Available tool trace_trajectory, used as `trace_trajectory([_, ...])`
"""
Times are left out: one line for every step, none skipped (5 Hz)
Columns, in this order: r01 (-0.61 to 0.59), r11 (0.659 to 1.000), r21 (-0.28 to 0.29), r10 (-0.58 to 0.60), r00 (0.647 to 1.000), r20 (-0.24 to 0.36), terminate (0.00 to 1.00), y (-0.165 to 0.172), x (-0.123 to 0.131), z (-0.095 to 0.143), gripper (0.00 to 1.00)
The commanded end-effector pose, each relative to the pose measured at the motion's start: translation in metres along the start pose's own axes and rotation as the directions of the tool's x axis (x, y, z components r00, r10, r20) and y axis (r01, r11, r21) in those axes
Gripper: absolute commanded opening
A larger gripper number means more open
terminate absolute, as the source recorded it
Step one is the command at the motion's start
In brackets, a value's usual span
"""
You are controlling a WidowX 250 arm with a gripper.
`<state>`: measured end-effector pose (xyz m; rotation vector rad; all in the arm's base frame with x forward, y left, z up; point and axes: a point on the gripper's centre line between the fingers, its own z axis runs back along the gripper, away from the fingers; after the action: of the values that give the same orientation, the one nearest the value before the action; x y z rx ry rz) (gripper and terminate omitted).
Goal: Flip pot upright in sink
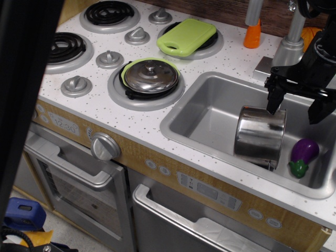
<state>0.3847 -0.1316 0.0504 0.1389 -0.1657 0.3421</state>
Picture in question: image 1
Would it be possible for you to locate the blue clamp tool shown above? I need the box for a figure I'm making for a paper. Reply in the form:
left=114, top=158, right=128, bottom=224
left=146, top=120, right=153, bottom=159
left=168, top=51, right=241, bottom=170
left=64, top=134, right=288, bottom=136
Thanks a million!
left=4, top=197, right=46, bottom=231

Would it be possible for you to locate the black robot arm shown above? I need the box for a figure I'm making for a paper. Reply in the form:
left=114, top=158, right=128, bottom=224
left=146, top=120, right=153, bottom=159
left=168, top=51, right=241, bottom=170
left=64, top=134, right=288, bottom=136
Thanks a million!
left=265, top=1, right=335, bottom=124

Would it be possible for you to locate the black coil burner front left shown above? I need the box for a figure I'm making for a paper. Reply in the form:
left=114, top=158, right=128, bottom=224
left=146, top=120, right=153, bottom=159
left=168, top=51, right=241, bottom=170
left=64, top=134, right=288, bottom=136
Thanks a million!
left=45, top=32, right=94, bottom=75

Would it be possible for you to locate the grey sink basin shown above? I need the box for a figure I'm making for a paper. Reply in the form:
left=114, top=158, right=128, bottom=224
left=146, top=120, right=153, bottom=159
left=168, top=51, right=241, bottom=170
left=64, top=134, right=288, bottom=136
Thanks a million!
left=160, top=72, right=335, bottom=199

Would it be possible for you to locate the grey oven door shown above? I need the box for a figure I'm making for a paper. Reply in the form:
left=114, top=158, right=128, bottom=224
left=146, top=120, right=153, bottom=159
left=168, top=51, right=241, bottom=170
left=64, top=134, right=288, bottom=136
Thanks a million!
left=24, top=123, right=135, bottom=251

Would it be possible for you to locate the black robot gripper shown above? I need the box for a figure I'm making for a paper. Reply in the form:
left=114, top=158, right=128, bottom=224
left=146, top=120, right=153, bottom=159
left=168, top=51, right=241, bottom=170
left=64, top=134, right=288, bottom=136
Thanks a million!
left=265, top=38, right=335, bottom=124

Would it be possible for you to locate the silver toy faucet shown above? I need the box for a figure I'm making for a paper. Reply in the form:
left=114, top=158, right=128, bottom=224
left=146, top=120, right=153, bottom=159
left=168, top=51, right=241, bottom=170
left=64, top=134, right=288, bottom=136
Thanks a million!
left=253, top=1, right=306, bottom=81

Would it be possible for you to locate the grey dishwasher door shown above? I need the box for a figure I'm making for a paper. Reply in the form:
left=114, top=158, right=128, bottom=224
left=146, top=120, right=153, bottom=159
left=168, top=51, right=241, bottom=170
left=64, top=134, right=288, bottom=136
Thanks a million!
left=132, top=175, right=308, bottom=252

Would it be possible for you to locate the black foreground post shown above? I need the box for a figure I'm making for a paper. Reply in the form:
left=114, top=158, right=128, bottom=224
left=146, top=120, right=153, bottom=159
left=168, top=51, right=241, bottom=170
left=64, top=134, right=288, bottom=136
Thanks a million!
left=1, top=1, right=64, bottom=218

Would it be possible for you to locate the black coil burner back left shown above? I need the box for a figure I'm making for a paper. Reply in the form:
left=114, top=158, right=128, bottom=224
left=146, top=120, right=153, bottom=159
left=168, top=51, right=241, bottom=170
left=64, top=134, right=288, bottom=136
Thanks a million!
left=79, top=1, right=140, bottom=34

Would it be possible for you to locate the black coil burner front right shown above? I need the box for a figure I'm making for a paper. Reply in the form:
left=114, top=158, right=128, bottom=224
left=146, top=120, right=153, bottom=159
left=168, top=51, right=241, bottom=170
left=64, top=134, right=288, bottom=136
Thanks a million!
left=107, top=65, right=185, bottom=111

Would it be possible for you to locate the silver faucet handle post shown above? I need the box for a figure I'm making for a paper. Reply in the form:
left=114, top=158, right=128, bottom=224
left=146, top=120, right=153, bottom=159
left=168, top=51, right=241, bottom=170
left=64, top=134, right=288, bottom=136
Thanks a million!
left=245, top=0, right=264, bottom=26

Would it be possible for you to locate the grey stove knob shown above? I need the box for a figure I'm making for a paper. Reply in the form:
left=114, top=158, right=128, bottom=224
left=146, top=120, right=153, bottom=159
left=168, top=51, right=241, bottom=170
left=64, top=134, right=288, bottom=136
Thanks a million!
left=60, top=76, right=92, bottom=98
left=124, top=27, right=150, bottom=46
left=96, top=50, right=124, bottom=69
left=148, top=7, right=173, bottom=25

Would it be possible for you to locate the orange toy pumpkin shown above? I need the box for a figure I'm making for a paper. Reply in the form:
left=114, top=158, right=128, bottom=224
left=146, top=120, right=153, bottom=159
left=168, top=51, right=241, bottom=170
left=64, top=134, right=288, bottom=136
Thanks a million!
left=301, top=27, right=322, bottom=53

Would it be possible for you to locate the light green plate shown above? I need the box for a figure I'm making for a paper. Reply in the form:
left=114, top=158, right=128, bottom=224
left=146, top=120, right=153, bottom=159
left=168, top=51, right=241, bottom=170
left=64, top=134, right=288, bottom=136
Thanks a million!
left=122, top=58, right=181, bottom=91

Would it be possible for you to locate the purple toy eggplant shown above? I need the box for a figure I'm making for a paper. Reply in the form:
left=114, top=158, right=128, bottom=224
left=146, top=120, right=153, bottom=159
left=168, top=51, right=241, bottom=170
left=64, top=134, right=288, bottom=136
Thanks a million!
left=288, top=139, right=320, bottom=179

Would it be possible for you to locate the green plastic cutting board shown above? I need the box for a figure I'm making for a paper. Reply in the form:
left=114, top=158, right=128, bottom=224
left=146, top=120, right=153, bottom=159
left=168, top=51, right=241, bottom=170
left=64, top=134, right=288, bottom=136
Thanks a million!
left=156, top=18, right=216, bottom=57

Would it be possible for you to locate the orange toy carrot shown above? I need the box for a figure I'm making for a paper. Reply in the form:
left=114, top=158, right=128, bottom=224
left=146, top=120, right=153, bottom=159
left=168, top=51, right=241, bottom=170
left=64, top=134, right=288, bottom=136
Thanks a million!
left=243, top=18, right=261, bottom=49

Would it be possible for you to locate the stainless steel pot lid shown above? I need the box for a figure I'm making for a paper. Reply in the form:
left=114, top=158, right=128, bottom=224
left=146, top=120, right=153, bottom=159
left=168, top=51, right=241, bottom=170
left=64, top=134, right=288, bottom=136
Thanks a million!
left=124, top=59, right=179, bottom=94

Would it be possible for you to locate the grey oven dial knob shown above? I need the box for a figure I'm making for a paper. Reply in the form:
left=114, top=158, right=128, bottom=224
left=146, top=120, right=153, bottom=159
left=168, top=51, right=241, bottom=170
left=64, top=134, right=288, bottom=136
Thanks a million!
left=90, top=132, right=121, bottom=161

